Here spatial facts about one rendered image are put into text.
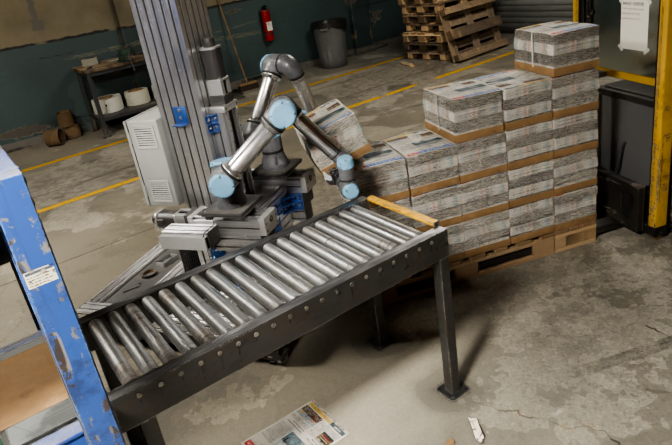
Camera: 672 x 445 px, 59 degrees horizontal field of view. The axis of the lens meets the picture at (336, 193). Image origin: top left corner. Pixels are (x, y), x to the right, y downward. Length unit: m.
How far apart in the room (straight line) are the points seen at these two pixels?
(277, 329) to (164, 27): 1.56
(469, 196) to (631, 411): 1.30
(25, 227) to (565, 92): 2.78
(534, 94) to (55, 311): 2.61
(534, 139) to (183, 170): 1.89
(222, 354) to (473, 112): 1.87
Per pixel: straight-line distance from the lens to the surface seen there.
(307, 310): 2.06
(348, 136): 2.99
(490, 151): 3.32
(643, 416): 2.79
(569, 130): 3.56
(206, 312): 2.13
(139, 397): 1.91
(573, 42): 3.46
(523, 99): 3.34
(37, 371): 2.16
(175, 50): 2.94
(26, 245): 1.43
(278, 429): 2.78
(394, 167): 3.08
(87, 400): 1.62
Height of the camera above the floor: 1.88
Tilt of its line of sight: 22 degrees down
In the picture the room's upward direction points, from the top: 9 degrees counter-clockwise
